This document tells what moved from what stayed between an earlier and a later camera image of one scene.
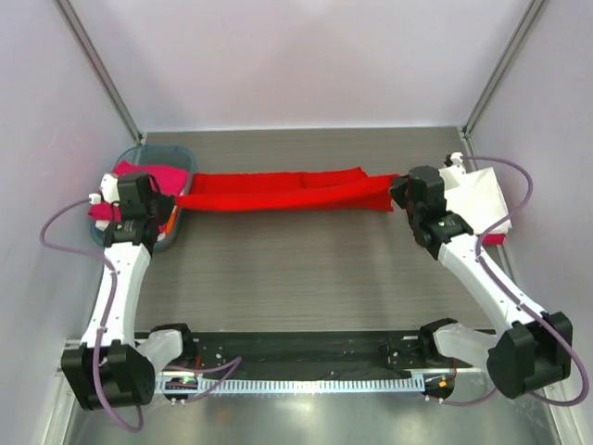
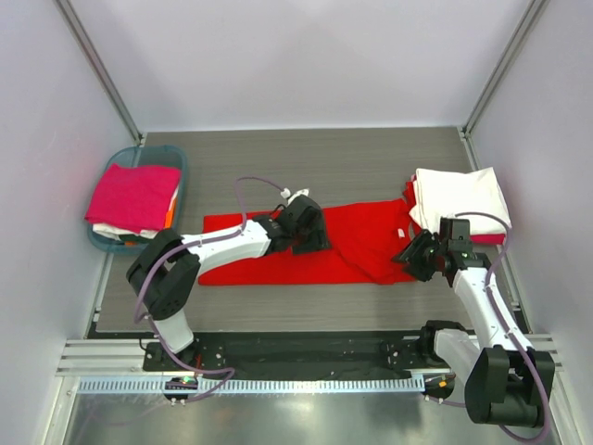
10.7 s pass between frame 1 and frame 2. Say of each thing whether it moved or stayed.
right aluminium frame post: stayed
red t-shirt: moved
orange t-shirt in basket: stayed
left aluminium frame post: stayed
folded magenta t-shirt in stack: stayed
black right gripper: moved
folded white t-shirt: stayed
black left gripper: moved
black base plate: stayed
